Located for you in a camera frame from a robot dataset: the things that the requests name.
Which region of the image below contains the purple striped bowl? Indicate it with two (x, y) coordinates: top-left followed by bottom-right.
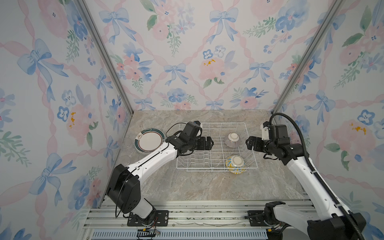
(225, 133), (241, 149)

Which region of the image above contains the blue yellow patterned bowl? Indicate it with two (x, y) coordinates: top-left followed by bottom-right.
(225, 155), (246, 175)

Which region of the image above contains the white plate dark underside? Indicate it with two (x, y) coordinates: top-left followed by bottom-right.
(134, 128), (165, 153)

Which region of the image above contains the clear faceted glass back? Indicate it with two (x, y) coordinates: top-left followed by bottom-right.
(119, 138), (133, 151)

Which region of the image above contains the clear faceted glass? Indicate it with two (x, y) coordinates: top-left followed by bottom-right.
(117, 155), (131, 167)
(119, 138), (133, 151)

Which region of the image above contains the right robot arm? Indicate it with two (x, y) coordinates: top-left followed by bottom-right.
(246, 122), (367, 240)

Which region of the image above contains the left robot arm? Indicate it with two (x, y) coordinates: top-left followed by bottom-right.
(106, 121), (214, 226)

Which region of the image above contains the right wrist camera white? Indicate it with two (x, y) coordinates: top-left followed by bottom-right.
(261, 121), (270, 140)

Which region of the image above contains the white wire dish rack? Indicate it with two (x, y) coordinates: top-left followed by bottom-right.
(177, 122), (258, 172)

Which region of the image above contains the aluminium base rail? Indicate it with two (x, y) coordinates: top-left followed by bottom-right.
(78, 200), (270, 240)

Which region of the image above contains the left aluminium corner post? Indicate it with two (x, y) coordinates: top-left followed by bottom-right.
(74, 0), (134, 116)

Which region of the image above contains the aluminium corner post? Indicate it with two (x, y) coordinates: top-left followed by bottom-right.
(74, 0), (134, 116)
(271, 0), (344, 114)

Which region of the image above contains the black corrugated cable conduit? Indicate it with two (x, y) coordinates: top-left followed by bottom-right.
(269, 112), (365, 240)

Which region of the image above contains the right aluminium corner post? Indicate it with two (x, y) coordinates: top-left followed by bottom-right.
(271, 0), (344, 114)

